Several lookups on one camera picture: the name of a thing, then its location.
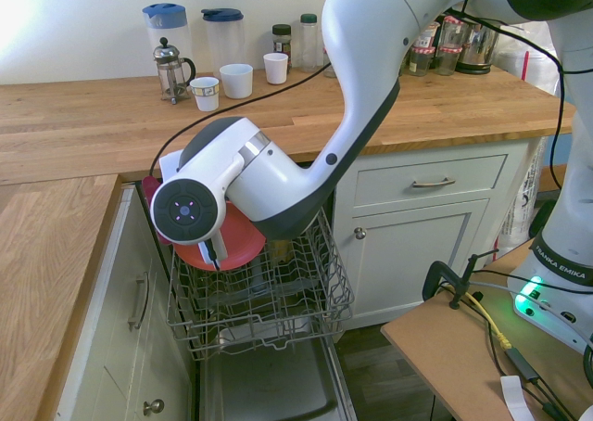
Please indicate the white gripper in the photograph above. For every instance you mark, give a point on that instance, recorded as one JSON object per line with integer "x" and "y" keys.
{"x": 170, "y": 163}

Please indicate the coral red plastic plate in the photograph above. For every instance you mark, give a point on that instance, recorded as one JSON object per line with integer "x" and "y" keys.
{"x": 241, "y": 240}

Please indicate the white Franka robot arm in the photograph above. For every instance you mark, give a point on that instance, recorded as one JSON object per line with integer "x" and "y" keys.
{"x": 370, "y": 45}

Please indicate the grey dishwasher spray tube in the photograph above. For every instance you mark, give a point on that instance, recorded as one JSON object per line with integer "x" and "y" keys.
{"x": 259, "y": 277}

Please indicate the steel dishwasher door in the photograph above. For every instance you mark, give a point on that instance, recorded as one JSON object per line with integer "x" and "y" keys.
{"x": 273, "y": 384}

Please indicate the patterned white paper cup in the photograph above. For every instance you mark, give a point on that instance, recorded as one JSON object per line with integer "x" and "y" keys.
{"x": 205, "y": 95}

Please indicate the glass French press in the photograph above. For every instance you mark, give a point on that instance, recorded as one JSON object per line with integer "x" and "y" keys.
{"x": 172, "y": 71}

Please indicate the wide white ceramic cup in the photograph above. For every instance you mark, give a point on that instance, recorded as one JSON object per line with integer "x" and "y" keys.
{"x": 236, "y": 82}

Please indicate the clear pitcher dark blue lid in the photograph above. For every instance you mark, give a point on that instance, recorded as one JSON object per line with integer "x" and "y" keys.
{"x": 224, "y": 36}

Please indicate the yellow plastic item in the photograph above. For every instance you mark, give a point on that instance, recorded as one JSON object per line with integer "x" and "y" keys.
{"x": 281, "y": 249}

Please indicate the tall white cup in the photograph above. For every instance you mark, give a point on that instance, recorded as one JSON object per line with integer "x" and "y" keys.
{"x": 275, "y": 69}

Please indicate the clear pitcher light blue lid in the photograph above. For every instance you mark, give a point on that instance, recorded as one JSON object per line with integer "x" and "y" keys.
{"x": 167, "y": 22}

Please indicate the coffee jar black lid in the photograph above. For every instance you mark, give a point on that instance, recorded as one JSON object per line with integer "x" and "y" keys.
{"x": 281, "y": 38}

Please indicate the clear bottle green lid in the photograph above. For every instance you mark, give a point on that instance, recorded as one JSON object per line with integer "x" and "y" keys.
{"x": 308, "y": 45}

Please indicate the round metal cabinet knob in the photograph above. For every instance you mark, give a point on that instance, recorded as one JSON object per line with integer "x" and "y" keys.
{"x": 154, "y": 407}
{"x": 360, "y": 233}

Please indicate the white cabinet door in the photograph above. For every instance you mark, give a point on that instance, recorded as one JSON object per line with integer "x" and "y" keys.
{"x": 417, "y": 263}

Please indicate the small jar red checked lid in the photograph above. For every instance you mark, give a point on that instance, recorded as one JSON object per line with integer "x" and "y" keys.
{"x": 420, "y": 61}
{"x": 448, "y": 61}

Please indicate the white drawer front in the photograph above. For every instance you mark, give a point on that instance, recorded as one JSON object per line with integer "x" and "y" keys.
{"x": 445, "y": 180}

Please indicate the labelled jar red lid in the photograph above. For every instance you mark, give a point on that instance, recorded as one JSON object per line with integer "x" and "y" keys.
{"x": 428, "y": 36}

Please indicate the black C-clamp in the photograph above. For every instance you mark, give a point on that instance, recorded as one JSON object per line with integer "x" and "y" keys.
{"x": 435, "y": 277}

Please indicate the tall jar red checked lid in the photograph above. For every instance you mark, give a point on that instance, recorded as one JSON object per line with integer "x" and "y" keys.
{"x": 456, "y": 34}

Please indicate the stainless steel kettle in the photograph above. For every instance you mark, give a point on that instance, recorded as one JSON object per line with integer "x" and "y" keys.
{"x": 479, "y": 50}

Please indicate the brown fibreboard robot table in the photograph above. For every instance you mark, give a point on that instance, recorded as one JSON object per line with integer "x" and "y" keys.
{"x": 445, "y": 347}

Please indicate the printed plastic bag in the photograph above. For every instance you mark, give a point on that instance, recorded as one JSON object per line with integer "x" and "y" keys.
{"x": 521, "y": 207}

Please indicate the wrapped white paper rolls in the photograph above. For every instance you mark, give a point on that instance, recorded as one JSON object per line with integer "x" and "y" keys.
{"x": 533, "y": 68}

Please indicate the white paper tag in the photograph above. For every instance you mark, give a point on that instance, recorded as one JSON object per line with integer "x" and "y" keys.
{"x": 516, "y": 395}

